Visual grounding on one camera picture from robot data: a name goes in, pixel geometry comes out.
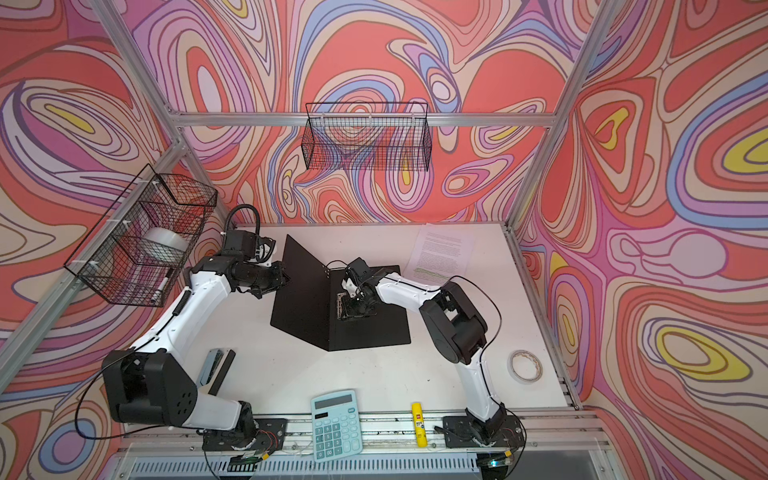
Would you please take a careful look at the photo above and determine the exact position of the black file folder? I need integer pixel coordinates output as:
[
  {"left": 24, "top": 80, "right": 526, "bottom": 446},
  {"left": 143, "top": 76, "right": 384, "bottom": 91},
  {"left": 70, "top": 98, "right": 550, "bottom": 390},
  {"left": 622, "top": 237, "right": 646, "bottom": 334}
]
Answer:
[{"left": 270, "top": 236, "right": 411, "bottom": 352}]

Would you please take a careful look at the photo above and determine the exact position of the printed paper sheet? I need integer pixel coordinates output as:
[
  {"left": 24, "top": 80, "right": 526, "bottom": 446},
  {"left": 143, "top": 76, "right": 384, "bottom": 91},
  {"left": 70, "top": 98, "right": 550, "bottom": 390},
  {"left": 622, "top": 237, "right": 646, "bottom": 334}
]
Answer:
[{"left": 403, "top": 224, "right": 476, "bottom": 285}]

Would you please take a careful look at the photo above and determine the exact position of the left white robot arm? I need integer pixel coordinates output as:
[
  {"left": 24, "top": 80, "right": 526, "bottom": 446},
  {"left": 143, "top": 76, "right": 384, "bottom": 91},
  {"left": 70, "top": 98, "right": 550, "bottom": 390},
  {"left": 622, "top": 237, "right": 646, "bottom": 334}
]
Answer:
[{"left": 102, "top": 230, "right": 287, "bottom": 438}]

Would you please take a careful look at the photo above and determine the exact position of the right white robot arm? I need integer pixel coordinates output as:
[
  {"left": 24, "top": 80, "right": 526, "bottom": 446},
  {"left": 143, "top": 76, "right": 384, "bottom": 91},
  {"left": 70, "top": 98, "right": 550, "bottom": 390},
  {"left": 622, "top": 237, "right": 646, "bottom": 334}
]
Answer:
[{"left": 341, "top": 258, "right": 507, "bottom": 446}]

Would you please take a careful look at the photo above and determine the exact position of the black marker in basket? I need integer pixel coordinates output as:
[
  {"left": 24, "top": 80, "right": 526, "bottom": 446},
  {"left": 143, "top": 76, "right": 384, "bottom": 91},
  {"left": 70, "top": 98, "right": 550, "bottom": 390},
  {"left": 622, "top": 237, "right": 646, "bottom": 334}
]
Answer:
[{"left": 151, "top": 271, "right": 173, "bottom": 306}]

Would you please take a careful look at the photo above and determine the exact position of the grey stapler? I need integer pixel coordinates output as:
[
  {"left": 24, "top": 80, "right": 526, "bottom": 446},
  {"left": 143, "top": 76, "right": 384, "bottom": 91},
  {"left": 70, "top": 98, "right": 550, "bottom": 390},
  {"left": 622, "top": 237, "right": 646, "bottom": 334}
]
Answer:
[{"left": 197, "top": 348, "right": 236, "bottom": 396}]

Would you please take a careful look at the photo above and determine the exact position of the teal calculator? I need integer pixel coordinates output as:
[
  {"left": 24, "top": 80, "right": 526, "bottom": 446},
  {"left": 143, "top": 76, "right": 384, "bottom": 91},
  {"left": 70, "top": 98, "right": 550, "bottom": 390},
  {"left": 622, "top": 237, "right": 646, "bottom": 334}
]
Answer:
[{"left": 311, "top": 389, "right": 363, "bottom": 463}]

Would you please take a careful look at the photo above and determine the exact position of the yellow glue stick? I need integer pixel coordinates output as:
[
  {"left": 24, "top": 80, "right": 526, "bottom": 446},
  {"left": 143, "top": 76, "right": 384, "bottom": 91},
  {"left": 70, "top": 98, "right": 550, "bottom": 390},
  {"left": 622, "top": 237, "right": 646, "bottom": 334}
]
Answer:
[{"left": 411, "top": 402, "right": 428, "bottom": 448}]

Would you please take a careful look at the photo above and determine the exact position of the clear tape roll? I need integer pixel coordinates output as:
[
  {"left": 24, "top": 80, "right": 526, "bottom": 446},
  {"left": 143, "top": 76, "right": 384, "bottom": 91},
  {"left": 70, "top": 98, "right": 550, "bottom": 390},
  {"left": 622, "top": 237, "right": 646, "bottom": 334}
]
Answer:
[{"left": 508, "top": 350, "right": 543, "bottom": 384}]

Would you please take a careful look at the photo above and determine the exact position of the left black wire basket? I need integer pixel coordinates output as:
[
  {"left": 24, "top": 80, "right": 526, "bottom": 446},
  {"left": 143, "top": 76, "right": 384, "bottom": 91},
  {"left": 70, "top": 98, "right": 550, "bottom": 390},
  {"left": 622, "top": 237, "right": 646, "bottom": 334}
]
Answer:
[{"left": 64, "top": 164, "right": 218, "bottom": 307}]

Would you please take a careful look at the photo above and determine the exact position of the black wire basket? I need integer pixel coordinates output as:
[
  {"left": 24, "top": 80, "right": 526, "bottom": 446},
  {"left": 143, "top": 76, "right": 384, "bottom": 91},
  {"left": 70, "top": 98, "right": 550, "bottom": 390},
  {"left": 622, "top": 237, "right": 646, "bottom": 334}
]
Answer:
[
  {"left": 64, "top": 164, "right": 218, "bottom": 307},
  {"left": 301, "top": 101, "right": 432, "bottom": 172}
]

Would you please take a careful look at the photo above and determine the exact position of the back black wire basket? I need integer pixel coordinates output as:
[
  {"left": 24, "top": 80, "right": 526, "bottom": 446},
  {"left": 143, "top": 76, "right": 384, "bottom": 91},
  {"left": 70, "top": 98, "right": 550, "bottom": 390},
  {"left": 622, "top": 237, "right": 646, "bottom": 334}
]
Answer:
[{"left": 301, "top": 101, "right": 432, "bottom": 172}]

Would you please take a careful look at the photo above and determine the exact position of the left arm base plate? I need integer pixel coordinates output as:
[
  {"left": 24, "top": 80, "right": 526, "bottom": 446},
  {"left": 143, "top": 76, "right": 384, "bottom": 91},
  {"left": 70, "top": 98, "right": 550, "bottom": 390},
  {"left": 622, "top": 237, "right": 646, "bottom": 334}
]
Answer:
[{"left": 202, "top": 417, "right": 288, "bottom": 453}]

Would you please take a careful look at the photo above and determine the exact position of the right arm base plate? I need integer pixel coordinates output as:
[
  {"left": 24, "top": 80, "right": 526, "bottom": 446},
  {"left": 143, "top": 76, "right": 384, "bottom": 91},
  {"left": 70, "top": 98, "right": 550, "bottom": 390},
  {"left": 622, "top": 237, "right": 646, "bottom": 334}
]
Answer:
[{"left": 440, "top": 415, "right": 527, "bottom": 450}]

